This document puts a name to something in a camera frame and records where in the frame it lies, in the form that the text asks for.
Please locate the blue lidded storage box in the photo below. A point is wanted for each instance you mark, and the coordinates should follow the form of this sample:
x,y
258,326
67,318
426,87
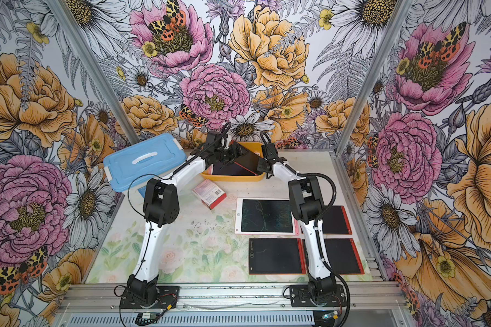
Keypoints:
x,y
141,161

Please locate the pink white writing tablet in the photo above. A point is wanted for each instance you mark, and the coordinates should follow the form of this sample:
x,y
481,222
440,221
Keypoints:
x,y
264,216

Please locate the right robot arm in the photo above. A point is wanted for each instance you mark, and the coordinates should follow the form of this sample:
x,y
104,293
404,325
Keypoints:
x,y
311,196

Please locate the small red white carton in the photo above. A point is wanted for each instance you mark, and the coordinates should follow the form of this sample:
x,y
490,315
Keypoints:
x,y
210,194

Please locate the aluminium front rail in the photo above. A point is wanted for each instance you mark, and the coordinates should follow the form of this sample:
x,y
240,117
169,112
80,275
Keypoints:
x,y
235,304

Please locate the yellow storage tray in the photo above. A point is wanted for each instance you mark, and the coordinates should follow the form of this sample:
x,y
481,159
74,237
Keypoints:
x,y
254,147

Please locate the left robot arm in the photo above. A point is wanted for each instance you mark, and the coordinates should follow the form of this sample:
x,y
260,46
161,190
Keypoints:
x,y
161,207

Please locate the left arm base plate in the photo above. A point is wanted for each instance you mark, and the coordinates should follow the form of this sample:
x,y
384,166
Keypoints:
x,y
161,297

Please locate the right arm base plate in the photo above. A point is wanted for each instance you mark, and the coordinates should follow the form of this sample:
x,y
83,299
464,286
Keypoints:
x,y
300,296

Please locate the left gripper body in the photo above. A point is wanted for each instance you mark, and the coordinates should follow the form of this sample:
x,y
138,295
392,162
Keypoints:
x,y
227,154

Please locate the red writing tablet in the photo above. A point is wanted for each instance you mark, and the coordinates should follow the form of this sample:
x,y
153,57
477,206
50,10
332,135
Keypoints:
x,y
343,256
276,256
336,221
245,162

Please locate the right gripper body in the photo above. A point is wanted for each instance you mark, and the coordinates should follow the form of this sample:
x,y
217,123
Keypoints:
x,y
261,165

